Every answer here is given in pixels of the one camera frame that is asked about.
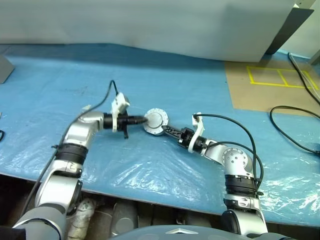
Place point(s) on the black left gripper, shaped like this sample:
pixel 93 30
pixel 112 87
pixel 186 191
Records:
pixel 122 121

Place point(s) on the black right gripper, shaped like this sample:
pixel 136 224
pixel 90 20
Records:
pixel 186 138

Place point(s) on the silver motor housing lid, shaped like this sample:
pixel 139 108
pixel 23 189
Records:
pixel 156 122

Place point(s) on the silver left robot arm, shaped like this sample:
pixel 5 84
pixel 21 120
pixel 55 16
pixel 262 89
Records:
pixel 75 132

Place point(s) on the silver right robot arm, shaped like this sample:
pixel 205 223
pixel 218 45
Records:
pixel 235 157

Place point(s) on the blue plastic table sheet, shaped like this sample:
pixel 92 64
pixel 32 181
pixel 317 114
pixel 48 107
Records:
pixel 175 82

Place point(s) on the brown cardboard sheet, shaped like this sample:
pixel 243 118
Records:
pixel 250 97

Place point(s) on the white backdrop board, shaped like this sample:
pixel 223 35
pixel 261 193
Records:
pixel 150 25

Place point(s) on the grey rounded canister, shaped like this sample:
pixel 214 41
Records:
pixel 125 220

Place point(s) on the grey robot torso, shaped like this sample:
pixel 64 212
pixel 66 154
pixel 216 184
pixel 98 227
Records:
pixel 175 233

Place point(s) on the white rounded cover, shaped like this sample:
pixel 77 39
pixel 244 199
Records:
pixel 82 215

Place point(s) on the grey metal wedge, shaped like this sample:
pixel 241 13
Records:
pixel 5 70

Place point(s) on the dark grey board support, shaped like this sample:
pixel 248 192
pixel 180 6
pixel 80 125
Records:
pixel 287 32

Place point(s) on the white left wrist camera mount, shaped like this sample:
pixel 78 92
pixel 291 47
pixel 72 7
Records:
pixel 120 102

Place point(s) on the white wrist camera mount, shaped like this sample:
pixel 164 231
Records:
pixel 120 102
pixel 198 130

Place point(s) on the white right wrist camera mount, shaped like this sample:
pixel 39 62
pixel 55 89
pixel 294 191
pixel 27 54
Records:
pixel 198 130

